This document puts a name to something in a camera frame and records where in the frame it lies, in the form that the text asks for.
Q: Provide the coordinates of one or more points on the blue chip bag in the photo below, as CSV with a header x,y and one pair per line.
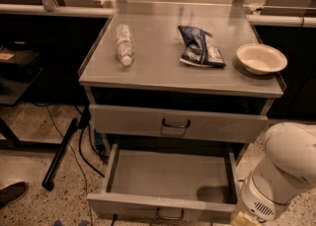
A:
x,y
200,49

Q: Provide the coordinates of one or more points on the black table leg bar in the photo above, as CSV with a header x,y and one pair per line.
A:
x,y
47,182

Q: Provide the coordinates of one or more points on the grey drawer cabinet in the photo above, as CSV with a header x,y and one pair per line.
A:
x,y
157,79

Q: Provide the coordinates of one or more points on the white desk rail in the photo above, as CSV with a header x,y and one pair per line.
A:
x,y
85,12

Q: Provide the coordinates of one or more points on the black drawer handle upper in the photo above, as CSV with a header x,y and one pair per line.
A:
x,y
174,125

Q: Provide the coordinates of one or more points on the clear plastic water bottle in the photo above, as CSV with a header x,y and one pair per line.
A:
x,y
125,44

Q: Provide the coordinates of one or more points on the grey drawer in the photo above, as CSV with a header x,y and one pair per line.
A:
x,y
202,181
226,127

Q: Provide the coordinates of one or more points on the dark side shelf table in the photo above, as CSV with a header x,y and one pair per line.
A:
x,y
17,73

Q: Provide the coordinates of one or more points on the white bowl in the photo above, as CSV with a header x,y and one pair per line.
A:
x,y
261,59

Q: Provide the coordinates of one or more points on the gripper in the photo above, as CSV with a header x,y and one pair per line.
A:
x,y
259,199

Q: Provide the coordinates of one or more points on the black drawer handle lower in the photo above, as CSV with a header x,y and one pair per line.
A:
x,y
173,214

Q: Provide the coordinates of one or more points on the black drawer handle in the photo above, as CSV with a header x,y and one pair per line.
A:
x,y
174,125
173,214

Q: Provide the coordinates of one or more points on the dark brown shoe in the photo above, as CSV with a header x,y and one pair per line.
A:
x,y
12,192

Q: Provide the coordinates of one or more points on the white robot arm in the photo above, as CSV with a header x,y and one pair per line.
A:
x,y
287,170

